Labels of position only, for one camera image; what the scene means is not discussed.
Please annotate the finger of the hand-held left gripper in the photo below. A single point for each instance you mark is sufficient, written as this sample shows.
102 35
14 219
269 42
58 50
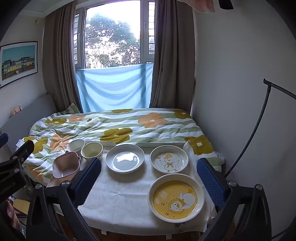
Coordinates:
3 139
24 150

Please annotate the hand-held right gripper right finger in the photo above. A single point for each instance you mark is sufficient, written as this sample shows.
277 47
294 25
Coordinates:
209 183

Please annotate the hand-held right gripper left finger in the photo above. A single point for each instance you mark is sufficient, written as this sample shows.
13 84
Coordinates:
90 176

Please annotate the cream ceramic bowl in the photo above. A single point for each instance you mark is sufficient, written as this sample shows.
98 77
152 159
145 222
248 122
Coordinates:
92 150

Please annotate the white ceramic bowl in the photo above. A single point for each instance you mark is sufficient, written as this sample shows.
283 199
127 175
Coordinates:
75 146

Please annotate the yellow cartoon print plate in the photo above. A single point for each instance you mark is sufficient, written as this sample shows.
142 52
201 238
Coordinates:
175 199

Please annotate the plain white plate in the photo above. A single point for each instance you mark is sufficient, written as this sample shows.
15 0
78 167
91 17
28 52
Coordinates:
124 160

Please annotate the white duck print plate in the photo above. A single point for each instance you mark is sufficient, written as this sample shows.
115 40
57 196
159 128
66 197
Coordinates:
168 160

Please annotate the person's left hand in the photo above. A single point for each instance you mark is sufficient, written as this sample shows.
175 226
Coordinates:
12 215

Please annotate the pink eared bowl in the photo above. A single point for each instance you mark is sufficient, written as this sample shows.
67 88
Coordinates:
66 165

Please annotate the wooden stool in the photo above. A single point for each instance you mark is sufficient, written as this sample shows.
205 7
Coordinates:
20 206

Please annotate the white rectangular tray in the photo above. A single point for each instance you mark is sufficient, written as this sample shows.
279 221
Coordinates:
101 144
159 144

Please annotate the white patterned tablecloth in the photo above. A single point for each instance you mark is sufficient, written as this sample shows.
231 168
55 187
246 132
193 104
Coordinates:
120 197

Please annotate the grey headboard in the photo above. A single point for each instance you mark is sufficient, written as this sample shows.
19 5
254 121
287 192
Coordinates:
34 109

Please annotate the green striped pillow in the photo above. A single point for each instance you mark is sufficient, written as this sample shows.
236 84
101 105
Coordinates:
72 107

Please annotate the floral striped blanket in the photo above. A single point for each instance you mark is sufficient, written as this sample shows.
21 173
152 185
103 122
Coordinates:
138 129

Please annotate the light blue cloth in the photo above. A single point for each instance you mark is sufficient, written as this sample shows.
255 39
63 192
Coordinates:
115 88

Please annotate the black curved stand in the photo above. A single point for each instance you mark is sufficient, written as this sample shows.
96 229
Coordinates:
267 92

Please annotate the window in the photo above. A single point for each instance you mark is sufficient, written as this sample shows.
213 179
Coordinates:
111 34

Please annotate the pink hanging cloth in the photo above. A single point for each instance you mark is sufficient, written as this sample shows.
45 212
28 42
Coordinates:
203 5

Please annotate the black overhead object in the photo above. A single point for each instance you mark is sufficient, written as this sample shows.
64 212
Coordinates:
225 3

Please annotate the wall poster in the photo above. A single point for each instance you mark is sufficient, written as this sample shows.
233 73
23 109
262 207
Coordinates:
18 60

